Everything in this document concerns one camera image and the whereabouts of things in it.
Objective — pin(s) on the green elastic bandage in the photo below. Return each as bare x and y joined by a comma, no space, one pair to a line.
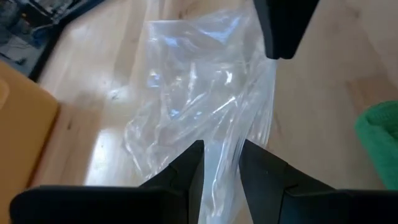
381,143

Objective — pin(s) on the yellow plastic bin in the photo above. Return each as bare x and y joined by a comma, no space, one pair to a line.
21,137

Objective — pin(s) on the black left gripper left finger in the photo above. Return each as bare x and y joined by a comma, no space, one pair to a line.
109,205

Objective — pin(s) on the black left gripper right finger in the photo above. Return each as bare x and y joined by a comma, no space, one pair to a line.
311,207

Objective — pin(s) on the clear plastic bag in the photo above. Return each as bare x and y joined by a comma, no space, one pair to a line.
202,93

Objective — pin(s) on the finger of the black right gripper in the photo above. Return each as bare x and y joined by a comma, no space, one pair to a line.
289,28

